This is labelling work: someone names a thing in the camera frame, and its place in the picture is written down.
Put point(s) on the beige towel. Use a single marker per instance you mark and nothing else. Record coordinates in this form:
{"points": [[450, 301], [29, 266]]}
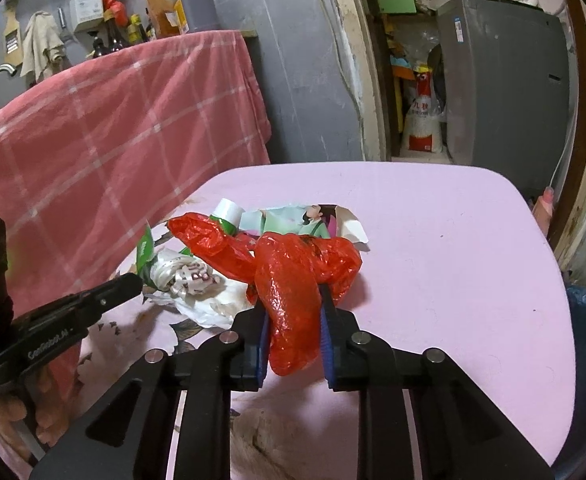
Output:
{"points": [[43, 45]]}

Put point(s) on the white red printed wrapper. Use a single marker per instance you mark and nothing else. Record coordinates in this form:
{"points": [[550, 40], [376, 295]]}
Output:
{"points": [[188, 277]]}

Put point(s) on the red capped dark sauce bottle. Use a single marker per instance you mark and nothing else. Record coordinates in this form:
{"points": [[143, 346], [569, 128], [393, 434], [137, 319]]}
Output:
{"points": [[116, 37]]}

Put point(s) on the white wall box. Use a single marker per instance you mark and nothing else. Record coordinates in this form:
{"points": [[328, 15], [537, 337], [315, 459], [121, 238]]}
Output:
{"points": [[86, 14]]}

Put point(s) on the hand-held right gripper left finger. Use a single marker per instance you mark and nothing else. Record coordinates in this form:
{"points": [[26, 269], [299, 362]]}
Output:
{"points": [[262, 355]]}

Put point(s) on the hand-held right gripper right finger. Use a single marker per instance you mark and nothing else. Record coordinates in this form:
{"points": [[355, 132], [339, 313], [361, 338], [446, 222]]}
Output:
{"points": [[327, 350]]}

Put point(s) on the white capped green tube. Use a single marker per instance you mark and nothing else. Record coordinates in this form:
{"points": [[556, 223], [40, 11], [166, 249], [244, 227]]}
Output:
{"points": [[227, 214]]}

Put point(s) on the illustrated paper packet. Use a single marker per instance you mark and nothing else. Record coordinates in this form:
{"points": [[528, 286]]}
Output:
{"points": [[313, 220]]}

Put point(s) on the red checked cloth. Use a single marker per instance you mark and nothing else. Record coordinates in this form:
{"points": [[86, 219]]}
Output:
{"points": [[123, 135]]}

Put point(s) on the green box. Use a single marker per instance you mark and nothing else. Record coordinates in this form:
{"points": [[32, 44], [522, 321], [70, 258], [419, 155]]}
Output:
{"points": [[400, 5]]}

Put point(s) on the pink floral tablecloth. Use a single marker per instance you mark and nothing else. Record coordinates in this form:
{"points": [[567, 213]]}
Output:
{"points": [[448, 260]]}

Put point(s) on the green wrapper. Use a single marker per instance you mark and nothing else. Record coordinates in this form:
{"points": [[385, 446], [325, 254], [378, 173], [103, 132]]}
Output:
{"points": [[145, 250]]}

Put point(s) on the dark brown glass bottle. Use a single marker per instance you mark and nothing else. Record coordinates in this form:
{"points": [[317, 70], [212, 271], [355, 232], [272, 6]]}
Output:
{"points": [[100, 45]]}

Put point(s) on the person's left hand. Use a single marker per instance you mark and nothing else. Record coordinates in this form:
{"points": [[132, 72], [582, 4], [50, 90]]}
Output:
{"points": [[5, 412]]}

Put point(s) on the yellow label sauce bottle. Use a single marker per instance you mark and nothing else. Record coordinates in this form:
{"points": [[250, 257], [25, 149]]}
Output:
{"points": [[135, 30]]}

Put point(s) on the white rice bag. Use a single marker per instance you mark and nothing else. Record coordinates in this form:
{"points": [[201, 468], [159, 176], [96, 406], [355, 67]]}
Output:
{"points": [[423, 125]]}

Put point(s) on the pink bottle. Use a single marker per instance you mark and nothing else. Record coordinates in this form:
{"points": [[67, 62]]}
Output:
{"points": [[544, 210]]}

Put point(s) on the red plastic bag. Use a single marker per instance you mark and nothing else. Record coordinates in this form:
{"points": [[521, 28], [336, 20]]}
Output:
{"points": [[114, 7], [288, 300]]}

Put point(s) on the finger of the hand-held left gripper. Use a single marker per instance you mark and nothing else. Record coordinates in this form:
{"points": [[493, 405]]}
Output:
{"points": [[118, 290]]}

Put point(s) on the wooden door frame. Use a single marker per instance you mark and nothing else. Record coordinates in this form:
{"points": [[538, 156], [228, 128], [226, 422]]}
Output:
{"points": [[373, 110]]}

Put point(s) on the grey washing machine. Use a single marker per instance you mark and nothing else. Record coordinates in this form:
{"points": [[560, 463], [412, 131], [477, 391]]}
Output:
{"points": [[503, 90]]}

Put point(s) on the wooden grater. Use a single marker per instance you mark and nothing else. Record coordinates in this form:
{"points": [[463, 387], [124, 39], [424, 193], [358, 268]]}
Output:
{"points": [[14, 35]]}

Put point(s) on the hanging red plastic bag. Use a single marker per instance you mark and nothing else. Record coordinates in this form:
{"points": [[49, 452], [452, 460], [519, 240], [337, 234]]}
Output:
{"points": [[114, 7]]}

